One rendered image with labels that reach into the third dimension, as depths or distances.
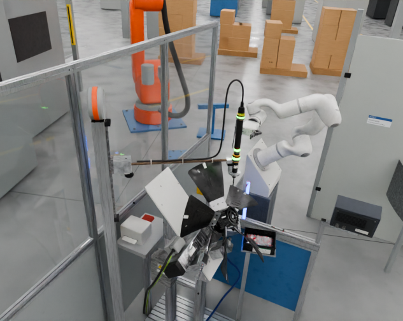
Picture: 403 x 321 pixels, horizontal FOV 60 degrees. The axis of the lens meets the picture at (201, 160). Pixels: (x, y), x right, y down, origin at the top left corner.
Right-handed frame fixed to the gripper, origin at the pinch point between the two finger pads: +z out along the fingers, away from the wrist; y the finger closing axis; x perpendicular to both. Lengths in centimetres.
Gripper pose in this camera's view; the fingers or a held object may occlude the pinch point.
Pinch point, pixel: (244, 134)
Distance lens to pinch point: 199.7
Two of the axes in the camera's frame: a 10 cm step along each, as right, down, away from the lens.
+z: -4.3, 4.5, -7.8
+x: 0.4, -8.6, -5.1
